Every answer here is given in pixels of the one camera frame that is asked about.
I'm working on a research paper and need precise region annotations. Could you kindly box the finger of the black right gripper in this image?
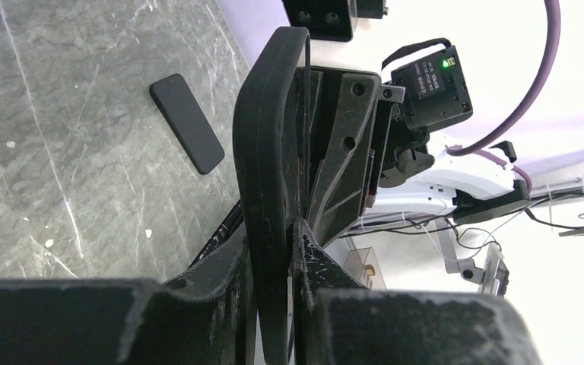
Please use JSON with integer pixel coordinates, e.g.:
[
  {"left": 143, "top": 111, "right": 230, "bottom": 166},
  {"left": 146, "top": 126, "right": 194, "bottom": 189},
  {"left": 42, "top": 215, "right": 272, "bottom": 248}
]
[
  {"left": 294, "top": 68, "right": 324, "bottom": 221},
  {"left": 309, "top": 72, "right": 380, "bottom": 247}
]

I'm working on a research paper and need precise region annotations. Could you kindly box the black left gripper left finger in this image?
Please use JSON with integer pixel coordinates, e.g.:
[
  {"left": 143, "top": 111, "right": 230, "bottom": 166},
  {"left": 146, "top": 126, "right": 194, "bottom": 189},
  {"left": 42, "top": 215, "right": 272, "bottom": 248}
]
[{"left": 0, "top": 228, "right": 256, "bottom": 364}]

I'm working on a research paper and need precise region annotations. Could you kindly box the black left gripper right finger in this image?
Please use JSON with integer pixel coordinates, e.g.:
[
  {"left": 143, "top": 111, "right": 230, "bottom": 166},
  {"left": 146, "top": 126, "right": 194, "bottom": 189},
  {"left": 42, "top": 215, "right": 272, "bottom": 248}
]
[{"left": 291, "top": 218, "right": 541, "bottom": 364}]

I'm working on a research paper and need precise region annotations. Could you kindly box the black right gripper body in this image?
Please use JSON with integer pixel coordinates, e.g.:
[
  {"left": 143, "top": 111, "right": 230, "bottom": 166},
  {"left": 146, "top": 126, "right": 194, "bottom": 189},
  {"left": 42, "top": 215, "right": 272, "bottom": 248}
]
[{"left": 369, "top": 37, "right": 473, "bottom": 189}]

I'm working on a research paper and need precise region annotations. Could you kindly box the black smartphone silver edge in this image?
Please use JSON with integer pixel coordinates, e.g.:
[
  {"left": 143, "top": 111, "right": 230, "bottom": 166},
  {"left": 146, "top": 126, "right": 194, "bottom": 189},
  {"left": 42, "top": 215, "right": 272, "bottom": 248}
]
[{"left": 233, "top": 27, "right": 309, "bottom": 364}]

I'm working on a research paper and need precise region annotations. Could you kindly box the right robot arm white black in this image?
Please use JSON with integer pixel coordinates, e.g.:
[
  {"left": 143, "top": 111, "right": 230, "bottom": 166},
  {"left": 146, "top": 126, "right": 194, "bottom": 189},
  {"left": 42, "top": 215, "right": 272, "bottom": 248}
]
[{"left": 283, "top": 1, "right": 531, "bottom": 245}]

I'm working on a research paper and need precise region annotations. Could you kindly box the small matte black phone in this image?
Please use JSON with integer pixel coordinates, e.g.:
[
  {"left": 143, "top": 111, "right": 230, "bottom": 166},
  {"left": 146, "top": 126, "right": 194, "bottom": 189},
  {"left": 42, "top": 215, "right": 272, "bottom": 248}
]
[{"left": 149, "top": 73, "right": 225, "bottom": 175}]

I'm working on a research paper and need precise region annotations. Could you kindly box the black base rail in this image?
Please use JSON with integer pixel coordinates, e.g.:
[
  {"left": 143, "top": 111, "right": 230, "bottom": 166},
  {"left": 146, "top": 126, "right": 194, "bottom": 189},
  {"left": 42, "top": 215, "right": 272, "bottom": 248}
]
[{"left": 189, "top": 201, "right": 243, "bottom": 266}]

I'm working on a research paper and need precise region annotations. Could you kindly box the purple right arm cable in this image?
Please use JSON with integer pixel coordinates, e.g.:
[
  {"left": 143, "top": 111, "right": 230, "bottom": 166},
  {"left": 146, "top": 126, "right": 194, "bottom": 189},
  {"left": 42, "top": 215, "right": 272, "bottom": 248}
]
[{"left": 445, "top": 0, "right": 561, "bottom": 192}]

